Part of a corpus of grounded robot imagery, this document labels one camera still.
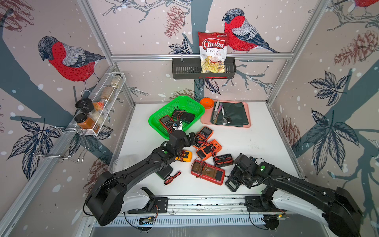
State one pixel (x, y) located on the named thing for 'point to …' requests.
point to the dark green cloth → (236, 111)
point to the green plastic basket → (183, 102)
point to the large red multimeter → (209, 173)
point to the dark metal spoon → (229, 120)
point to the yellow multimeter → (185, 156)
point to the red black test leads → (170, 179)
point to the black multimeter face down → (182, 115)
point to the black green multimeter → (165, 172)
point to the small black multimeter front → (233, 183)
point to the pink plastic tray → (206, 114)
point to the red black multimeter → (167, 121)
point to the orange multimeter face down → (210, 149)
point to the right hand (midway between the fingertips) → (233, 175)
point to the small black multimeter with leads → (223, 160)
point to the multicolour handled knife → (215, 120)
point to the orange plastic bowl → (207, 102)
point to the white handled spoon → (224, 121)
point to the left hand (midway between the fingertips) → (190, 131)
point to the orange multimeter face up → (202, 137)
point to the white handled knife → (216, 110)
